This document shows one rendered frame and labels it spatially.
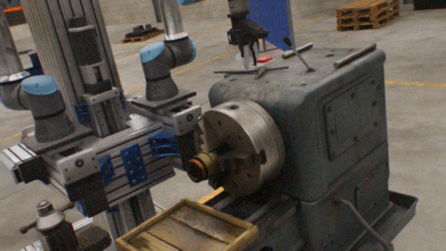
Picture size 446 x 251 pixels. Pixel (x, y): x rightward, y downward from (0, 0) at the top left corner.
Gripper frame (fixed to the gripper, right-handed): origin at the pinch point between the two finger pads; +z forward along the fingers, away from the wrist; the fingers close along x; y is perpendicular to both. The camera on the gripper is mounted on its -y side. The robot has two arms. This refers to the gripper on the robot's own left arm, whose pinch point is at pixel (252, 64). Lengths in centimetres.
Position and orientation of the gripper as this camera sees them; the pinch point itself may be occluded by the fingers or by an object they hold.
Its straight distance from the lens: 169.2
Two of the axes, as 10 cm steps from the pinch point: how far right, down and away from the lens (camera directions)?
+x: -7.0, 3.6, -6.2
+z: 1.8, 9.2, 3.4
